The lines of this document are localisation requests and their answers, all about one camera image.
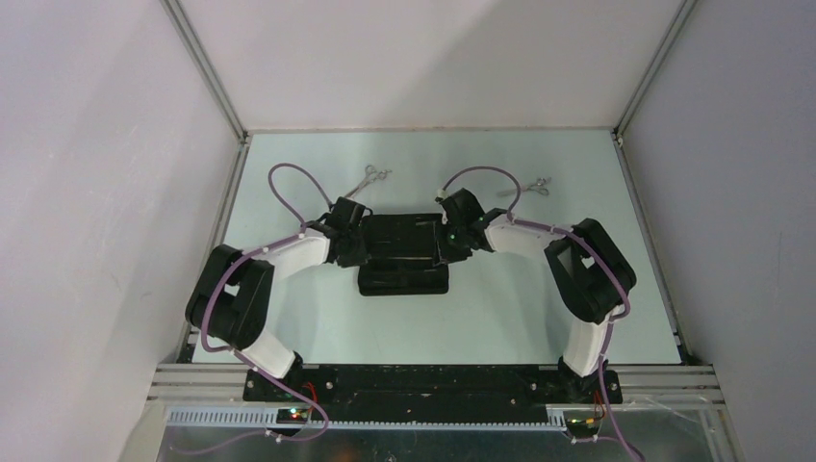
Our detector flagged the silver scissors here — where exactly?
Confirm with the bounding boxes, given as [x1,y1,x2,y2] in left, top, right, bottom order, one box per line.
[344,165,393,198]
[497,177,551,197]

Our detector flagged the black zippered tool case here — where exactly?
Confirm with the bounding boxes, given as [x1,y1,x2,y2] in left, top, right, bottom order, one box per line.
[357,213,449,296]

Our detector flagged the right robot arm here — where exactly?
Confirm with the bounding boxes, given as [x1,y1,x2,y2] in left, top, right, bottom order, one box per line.
[436,189,637,402]

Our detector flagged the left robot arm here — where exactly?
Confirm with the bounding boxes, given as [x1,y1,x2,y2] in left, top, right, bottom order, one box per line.
[185,197,372,401]

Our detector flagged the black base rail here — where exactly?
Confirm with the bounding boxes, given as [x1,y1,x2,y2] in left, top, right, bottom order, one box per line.
[242,364,623,424]

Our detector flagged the right aluminium frame post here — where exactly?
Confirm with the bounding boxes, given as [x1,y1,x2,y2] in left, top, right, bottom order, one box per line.
[613,0,699,139]

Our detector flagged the aluminium frame post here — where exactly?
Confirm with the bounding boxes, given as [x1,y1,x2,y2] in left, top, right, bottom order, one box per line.
[613,0,699,139]
[160,0,248,143]

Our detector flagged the left aluminium frame post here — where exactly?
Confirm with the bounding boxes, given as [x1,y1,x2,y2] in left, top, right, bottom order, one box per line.
[160,0,248,143]

